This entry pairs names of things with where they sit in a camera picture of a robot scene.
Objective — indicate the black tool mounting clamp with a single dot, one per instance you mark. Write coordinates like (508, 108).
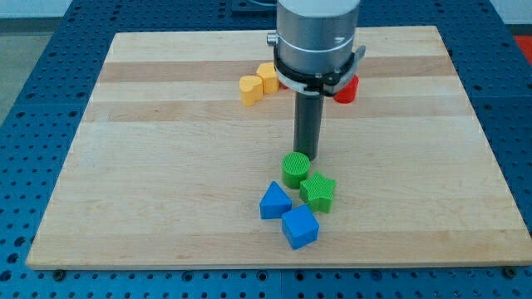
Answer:
(324, 84)

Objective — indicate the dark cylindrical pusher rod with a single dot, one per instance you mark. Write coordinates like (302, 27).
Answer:
(307, 123)

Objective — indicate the green star block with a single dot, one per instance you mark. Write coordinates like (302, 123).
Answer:
(318, 192)

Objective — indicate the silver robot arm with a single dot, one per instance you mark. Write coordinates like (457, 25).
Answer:
(313, 55)

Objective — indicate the red cylinder block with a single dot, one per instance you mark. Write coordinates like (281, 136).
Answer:
(348, 93)

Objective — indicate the yellow hexagon block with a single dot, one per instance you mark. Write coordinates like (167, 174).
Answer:
(266, 71)

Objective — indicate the green cylinder block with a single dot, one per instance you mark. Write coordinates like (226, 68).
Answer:
(295, 167)

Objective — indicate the yellow heart block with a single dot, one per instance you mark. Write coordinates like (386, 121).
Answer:
(251, 90)

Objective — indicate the blue triangle block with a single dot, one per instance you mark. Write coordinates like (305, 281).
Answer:
(275, 202)

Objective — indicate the blue cube block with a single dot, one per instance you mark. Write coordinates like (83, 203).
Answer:
(300, 227)

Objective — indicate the wooden board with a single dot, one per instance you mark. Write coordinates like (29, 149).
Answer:
(167, 167)

